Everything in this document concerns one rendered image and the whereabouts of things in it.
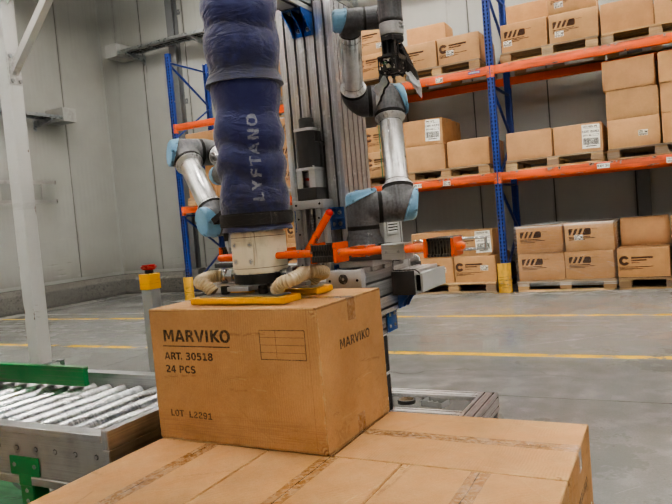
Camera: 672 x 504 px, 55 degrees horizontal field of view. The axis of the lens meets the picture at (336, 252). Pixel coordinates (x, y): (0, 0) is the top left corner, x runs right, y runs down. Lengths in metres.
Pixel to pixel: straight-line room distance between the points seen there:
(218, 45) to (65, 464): 1.35
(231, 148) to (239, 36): 0.32
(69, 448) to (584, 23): 7.93
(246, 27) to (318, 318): 0.87
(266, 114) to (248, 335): 0.65
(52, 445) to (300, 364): 0.89
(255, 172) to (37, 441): 1.10
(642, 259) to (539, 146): 1.89
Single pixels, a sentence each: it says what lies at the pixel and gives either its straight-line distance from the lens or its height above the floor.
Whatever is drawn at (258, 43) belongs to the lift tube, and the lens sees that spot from 1.98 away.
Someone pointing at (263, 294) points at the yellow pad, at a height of 0.97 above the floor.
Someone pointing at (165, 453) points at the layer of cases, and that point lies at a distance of 2.00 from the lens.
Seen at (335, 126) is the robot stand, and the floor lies 1.53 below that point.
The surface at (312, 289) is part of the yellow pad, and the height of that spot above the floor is 0.96.
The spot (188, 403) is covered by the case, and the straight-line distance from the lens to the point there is 2.04.
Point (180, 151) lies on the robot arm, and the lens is 2.77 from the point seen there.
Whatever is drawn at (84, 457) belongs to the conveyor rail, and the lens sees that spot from 2.18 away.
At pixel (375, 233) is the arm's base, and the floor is 1.11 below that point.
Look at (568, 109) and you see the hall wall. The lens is 10.19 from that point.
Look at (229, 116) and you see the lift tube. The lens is 1.96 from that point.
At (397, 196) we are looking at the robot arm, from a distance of 2.32.
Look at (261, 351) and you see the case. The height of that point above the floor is 0.82.
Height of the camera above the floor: 1.17
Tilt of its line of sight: 3 degrees down
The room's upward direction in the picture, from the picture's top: 5 degrees counter-clockwise
